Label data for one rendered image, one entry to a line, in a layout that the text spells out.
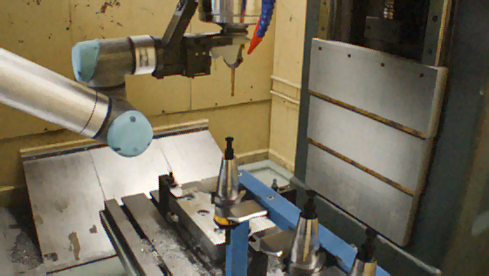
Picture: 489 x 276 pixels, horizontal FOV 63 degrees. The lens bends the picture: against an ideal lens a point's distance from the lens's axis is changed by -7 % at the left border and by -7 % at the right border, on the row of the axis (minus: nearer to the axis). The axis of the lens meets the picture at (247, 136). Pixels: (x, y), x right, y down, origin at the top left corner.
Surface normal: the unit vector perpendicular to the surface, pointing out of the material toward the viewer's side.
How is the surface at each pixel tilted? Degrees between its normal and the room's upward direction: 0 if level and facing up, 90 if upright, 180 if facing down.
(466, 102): 90
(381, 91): 91
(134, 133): 90
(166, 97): 90
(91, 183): 25
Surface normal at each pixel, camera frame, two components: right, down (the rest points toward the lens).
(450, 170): -0.85, 0.16
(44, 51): 0.52, 0.32
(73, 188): 0.25, -0.73
